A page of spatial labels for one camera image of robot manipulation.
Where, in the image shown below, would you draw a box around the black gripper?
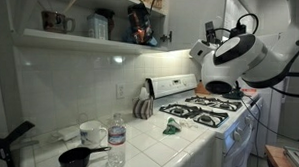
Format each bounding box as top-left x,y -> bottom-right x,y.
204,20 -> 223,45

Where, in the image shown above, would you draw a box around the white cabinet door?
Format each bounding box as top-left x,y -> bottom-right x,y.
164,0 -> 226,53

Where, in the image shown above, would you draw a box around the white cabinet shelf unit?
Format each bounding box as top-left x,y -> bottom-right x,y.
2,0 -> 175,57

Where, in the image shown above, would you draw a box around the white cabinets above hood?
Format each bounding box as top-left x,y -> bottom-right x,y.
223,0 -> 257,32

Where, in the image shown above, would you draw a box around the black door hinge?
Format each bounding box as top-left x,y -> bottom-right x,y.
159,30 -> 175,44

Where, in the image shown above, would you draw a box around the wooden knife block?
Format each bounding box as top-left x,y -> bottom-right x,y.
194,80 -> 213,96

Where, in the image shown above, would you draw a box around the wooden basket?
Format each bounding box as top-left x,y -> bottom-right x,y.
135,0 -> 164,11

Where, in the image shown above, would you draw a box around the colourful snack bag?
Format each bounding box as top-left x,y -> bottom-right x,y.
121,2 -> 160,48

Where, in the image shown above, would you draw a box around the black kettle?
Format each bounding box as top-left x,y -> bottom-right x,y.
222,80 -> 246,101

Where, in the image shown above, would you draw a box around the flat red item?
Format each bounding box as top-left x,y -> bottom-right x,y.
243,88 -> 258,95

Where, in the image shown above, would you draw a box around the white tissue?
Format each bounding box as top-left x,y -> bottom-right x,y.
138,86 -> 151,102

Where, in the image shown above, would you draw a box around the dark jar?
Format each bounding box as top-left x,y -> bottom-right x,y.
93,8 -> 117,41

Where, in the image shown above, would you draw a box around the striped tissue box cover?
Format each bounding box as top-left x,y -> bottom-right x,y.
131,94 -> 155,121

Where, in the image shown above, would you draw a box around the green crumpled cloth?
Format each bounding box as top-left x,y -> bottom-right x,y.
162,116 -> 183,136

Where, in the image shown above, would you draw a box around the blue tin canister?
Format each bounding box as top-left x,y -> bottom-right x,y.
85,12 -> 110,41

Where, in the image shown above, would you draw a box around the white gas stove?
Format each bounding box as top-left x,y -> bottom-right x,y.
141,71 -> 266,167

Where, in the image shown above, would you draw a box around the light wooden stick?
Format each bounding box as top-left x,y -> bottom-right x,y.
62,0 -> 78,15

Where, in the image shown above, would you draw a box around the clear plastic water bottle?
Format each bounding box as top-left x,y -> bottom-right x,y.
105,112 -> 128,167

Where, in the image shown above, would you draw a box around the wooden table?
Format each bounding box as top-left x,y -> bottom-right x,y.
263,144 -> 299,167

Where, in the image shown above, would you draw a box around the brown ceramic mug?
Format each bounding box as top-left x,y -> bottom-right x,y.
39,10 -> 77,35

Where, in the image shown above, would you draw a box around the white ceramic mug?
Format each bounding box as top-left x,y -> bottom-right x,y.
77,119 -> 109,147

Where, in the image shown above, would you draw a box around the white power adapter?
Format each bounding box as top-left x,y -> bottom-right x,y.
48,123 -> 81,143

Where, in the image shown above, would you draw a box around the small black pan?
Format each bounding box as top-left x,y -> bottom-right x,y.
58,143 -> 112,167

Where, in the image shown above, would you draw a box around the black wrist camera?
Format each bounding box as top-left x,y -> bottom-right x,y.
229,23 -> 248,40

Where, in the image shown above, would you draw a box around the white wall outlet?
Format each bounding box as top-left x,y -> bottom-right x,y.
115,82 -> 127,101

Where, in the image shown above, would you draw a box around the thin black hanging cable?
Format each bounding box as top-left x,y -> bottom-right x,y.
238,95 -> 299,143

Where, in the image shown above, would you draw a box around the aluminium frame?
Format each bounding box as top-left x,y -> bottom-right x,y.
282,145 -> 299,167

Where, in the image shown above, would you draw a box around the black camera clamp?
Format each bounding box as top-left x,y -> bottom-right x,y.
0,119 -> 37,167

